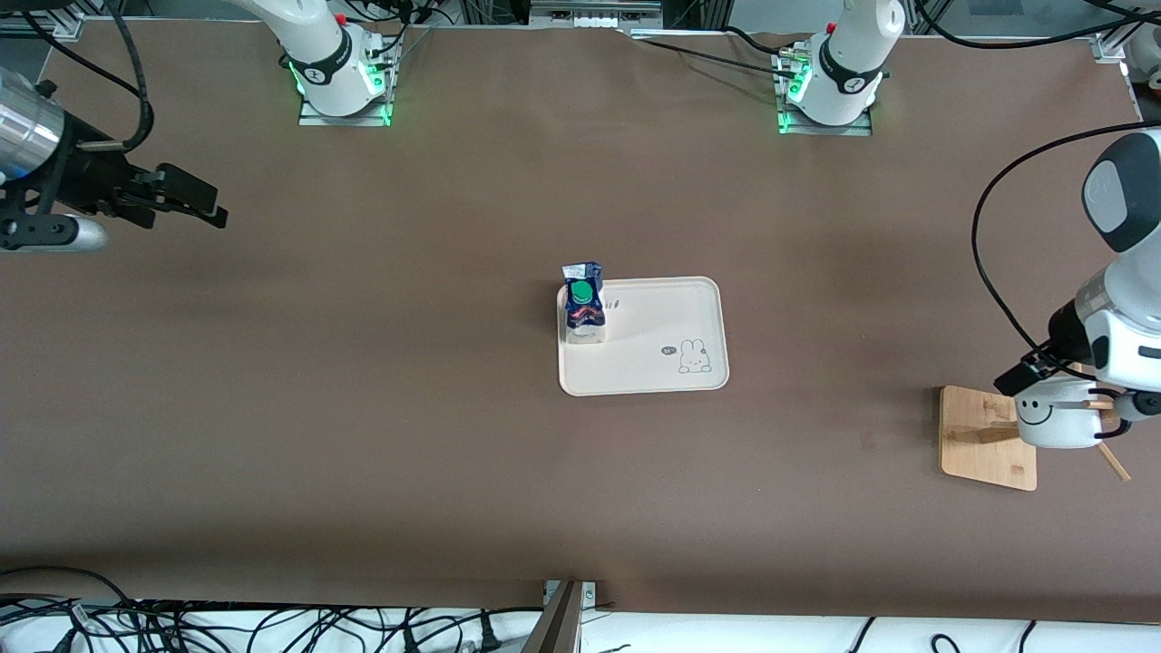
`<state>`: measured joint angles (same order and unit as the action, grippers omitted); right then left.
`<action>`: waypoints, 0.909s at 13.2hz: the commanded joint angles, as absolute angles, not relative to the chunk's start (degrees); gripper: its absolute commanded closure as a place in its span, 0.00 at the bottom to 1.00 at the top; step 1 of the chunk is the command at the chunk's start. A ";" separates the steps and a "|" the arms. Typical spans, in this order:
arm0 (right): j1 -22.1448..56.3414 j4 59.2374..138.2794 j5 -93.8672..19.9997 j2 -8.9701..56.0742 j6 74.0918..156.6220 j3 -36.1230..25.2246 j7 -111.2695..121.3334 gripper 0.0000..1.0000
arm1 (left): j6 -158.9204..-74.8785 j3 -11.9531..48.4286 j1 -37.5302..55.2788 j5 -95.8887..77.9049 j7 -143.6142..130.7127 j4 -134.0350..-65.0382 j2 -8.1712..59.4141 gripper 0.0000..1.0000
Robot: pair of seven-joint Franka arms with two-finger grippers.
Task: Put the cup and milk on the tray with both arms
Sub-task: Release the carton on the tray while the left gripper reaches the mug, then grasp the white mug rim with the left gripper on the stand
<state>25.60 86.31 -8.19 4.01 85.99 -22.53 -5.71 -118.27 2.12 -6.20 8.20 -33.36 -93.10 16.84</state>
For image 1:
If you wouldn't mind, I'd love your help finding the cream rabbit print tray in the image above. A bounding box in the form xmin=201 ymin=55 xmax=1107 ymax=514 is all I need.
xmin=556 ymin=277 xmax=730 ymax=398

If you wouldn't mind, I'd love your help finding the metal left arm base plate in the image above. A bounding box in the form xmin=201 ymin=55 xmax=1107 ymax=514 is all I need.
xmin=777 ymin=107 xmax=874 ymax=138

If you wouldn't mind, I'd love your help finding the white smiley mug black handle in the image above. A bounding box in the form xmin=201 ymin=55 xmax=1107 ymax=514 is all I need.
xmin=1013 ymin=376 xmax=1135 ymax=450

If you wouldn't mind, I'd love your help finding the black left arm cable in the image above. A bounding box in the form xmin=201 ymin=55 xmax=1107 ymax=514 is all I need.
xmin=916 ymin=0 xmax=1161 ymax=364

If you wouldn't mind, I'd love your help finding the black looping cable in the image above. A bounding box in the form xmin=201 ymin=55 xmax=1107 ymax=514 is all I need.
xmin=0 ymin=566 xmax=137 ymax=627

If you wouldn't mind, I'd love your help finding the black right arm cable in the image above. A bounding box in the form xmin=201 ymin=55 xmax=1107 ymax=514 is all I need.
xmin=18 ymin=0 xmax=155 ymax=152

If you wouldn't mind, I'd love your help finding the black cable on table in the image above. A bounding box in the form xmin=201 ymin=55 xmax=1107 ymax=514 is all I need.
xmin=633 ymin=36 xmax=799 ymax=81
xmin=721 ymin=25 xmax=799 ymax=60

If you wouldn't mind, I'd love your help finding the wooden mug stand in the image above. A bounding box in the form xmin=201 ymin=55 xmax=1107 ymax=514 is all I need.
xmin=939 ymin=363 xmax=1133 ymax=492

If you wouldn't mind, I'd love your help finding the aluminium profile bar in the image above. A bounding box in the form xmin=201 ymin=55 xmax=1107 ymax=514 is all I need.
xmin=519 ymin=580 xmax=586 ymax=653

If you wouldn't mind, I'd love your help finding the grey device at table edge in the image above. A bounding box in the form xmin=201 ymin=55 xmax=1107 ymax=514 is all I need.
xmin=529 ymin=0 xmax=665 ymax=30

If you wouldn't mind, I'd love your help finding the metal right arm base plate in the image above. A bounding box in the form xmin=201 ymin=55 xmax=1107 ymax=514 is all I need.
xmin=298 ymin=89 xmax=394 ymax=127

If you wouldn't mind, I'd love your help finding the black tangled cable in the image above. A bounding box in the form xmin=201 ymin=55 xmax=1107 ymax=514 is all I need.
xmin=136 ymin=600 xmax=545 ymax=653

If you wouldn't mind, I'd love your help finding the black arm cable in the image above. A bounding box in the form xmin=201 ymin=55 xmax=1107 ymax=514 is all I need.
xmin=18 ymin=0 xmax=155 ymax=152
xmin=916 ymin=0 xmax=1161 ymax=364

